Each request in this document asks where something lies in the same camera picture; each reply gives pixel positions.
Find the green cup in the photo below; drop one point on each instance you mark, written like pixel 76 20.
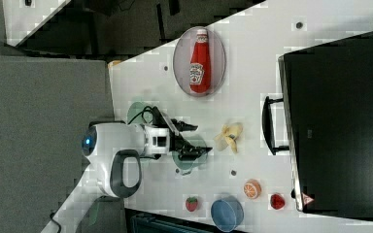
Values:
pixel 184 168

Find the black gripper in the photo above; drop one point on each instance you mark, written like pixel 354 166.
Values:
pixel 178 143

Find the yellow plush banana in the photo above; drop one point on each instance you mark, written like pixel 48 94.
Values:
pixel 228 136

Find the grey round plate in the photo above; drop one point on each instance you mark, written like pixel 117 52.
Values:
pixel 182 56

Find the red ketchup bottle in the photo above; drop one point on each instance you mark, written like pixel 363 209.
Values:
pixel 200 73

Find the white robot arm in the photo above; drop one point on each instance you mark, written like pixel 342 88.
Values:
pixel 107 146

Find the red strawberry near bowl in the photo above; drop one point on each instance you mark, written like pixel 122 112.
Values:
pixel 191 204

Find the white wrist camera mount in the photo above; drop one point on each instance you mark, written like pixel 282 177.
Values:
pixel 157 140

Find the orange slice toy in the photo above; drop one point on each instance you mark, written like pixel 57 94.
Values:
pixel 252 189

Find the black toaster oven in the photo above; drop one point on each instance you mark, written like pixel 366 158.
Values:
pixel 324 120

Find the blue round bowl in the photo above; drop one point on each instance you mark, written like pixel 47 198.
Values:
pixel 227 213

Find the red toy strawberry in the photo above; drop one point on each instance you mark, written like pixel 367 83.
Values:
pixel 277 202

